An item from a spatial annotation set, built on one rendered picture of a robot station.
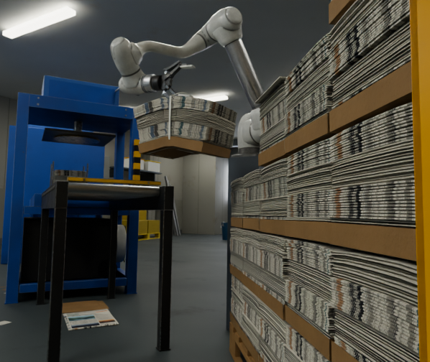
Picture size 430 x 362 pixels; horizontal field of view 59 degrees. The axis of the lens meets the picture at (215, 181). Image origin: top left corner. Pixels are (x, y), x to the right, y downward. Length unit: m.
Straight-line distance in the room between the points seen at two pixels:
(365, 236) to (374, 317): 0.13
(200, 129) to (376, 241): 1.12
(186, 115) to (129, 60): 0.45
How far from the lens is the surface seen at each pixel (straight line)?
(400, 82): 0.63
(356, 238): 0.72
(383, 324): 0.67
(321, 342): 0.89
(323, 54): 0.91
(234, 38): 2.16
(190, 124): 1.68
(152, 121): 1.79
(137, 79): 2.01
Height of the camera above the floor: 0.67
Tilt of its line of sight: 5 degrees up
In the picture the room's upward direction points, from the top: 1 degrees clockwise
